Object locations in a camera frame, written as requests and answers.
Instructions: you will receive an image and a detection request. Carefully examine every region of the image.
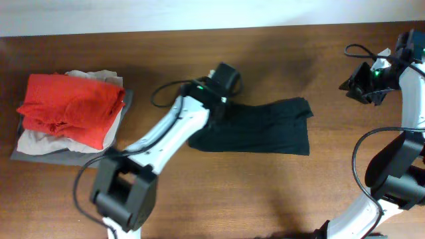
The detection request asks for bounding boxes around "black Nike t-shirt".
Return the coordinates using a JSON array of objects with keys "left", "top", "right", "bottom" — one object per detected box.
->
[{"left": 188, "top": 98, "right": 313, "bottom": 156}]

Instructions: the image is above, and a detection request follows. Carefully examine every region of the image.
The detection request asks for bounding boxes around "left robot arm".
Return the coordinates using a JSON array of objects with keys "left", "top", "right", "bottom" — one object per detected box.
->
[{"left": 90, "top": 63, "right": 240, "bottom": 238}]

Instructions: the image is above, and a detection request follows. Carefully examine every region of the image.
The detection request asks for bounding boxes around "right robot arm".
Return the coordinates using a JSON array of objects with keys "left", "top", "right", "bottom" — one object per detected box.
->
[{"left": 312, "top": 29, "right": 424, "bottom": 239}]

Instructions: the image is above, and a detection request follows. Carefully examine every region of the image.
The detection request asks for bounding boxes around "red folded shirt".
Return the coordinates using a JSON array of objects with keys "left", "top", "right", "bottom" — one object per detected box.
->
[{"left": 17, "top": 74, "right": 125, "bottom": 150}]

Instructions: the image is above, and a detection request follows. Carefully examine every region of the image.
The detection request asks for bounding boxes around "grey folded shirt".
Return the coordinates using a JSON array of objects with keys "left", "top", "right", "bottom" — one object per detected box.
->
[{"left": 10, "top": 89, "right": 133, "bottom": 166}]

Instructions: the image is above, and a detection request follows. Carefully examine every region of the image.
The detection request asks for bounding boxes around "beige folded shirt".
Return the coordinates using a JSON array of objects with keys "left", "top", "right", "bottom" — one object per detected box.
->
[{"left": 17, "top": 70, "right": 124, "bottom": 155}]

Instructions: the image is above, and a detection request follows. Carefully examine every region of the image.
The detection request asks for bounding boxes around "right black cable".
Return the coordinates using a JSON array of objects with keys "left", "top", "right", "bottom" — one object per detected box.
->
[{"left": 343, "top": 43, "right": 425, "bottom": 239}]

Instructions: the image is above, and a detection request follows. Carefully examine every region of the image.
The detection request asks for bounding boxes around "black cable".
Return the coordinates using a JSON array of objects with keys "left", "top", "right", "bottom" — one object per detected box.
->
[
  {"left": 343, "top": 43, "right": 425, "bottom": 239},
  {"left": 72, "top": 78, "right": 243, "bottom": 239}
]

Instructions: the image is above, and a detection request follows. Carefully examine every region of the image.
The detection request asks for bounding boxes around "left black cable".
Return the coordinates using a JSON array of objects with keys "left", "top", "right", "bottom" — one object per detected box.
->
[{"left": 72, "top": 78, "right": 243, "bottom": 239}]

